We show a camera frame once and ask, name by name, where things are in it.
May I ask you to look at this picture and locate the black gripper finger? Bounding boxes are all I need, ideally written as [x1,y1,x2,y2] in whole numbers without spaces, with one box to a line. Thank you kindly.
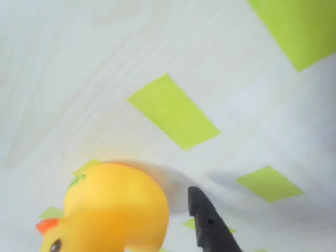
[187,186,244,252]

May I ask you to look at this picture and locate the orange toy chick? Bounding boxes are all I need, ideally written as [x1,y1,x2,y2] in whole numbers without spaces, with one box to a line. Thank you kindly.
[36,162,170,252]

